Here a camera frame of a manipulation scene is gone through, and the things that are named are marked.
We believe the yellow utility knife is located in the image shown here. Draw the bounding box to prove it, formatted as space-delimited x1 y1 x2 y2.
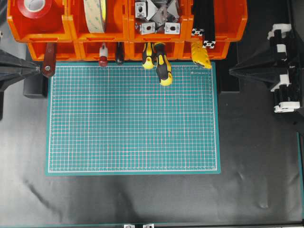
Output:
191 41 212 69

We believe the orange container rack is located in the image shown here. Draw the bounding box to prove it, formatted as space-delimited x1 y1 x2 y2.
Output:
6 0 248 62

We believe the grey corner bracket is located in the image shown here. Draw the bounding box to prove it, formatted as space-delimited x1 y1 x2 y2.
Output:
134 0 147 18
135 22 156 35
164 22 181 35

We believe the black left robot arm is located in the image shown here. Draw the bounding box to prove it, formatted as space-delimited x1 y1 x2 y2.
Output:
0 49 41 120

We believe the beige double-sided tape roll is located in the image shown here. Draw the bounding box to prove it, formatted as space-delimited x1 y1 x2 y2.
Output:
83 0 107 33

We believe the grey corner bracket back left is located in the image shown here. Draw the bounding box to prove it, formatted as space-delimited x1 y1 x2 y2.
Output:
134 0 147 18

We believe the black aluminium extrusion long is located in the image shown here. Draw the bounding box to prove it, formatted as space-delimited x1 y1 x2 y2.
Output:
201 0 216 49

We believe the grey corner bracket front right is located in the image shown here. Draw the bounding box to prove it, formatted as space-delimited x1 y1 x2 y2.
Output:
164 22 181 35

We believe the small yellow black screwdriver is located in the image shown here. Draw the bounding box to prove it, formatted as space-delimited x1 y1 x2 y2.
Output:
142 42 155 69

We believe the dark handled tool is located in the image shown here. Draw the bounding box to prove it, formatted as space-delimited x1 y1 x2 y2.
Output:
115 42 124 66

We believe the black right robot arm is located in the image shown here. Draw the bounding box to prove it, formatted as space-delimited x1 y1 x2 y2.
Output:
229 24 304 126

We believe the black aluminium extrusion short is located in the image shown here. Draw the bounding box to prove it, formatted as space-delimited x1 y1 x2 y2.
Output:
191 0 204 37

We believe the red vinyl tape roll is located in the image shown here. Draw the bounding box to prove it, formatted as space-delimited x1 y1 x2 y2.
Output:
17 0 53 19

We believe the large yellow black screwdriver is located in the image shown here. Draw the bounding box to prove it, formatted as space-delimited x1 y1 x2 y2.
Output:
154 42 173 86

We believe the black rack base block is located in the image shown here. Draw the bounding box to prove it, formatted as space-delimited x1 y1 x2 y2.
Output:
215 43 240 94

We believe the green cutting mat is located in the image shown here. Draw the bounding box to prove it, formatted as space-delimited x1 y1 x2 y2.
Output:
45 62 221 176

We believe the grey corner bracket front left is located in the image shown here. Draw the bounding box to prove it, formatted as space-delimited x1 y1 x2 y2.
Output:
135 22 156 35

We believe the brown wooden handled tool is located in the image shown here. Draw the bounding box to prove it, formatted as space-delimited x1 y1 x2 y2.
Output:
41 43 57 78

